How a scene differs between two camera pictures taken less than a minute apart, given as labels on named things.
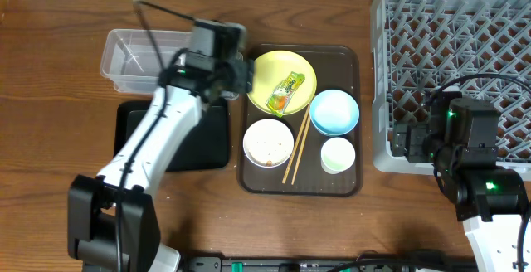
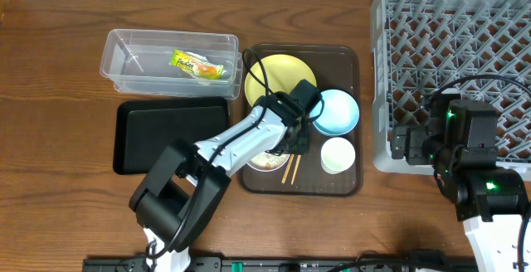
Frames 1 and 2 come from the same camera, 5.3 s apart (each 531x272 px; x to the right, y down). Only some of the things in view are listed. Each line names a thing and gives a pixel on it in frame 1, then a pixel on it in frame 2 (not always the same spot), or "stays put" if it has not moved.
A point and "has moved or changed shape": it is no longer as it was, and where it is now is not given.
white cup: x=338 y=154 stays put
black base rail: x=362 y=264 stays put
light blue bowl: x=334 y=112 stays put
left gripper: x=243 y=75 -> x=299 y=140
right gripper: x=419 y=133 stays put
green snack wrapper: x=278 y=100 has moved or changed shape
